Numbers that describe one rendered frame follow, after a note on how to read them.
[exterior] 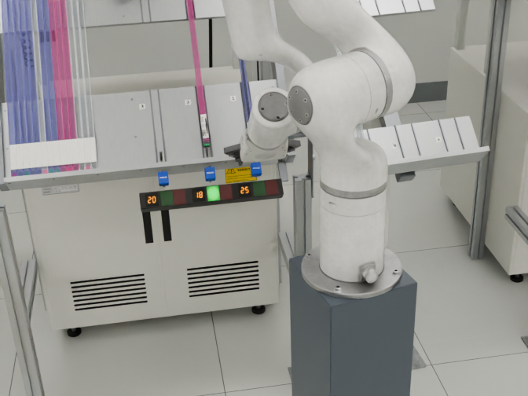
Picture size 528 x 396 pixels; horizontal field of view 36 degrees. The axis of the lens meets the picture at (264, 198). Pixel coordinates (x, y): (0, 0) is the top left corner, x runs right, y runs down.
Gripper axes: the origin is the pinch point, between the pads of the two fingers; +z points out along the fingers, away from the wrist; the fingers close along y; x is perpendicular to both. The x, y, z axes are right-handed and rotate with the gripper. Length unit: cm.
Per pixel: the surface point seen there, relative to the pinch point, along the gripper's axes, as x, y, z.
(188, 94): 20.4, -13.7, 10.2
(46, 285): -13, -59, 66
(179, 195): -4.1, -18.6, 11.1
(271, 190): -5.3, 3.2, 11.1
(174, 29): 117, -9, 171
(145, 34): 116, -22, 172
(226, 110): 15.5, -5.1, 10.2
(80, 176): 2.3, -40.9, 9.2
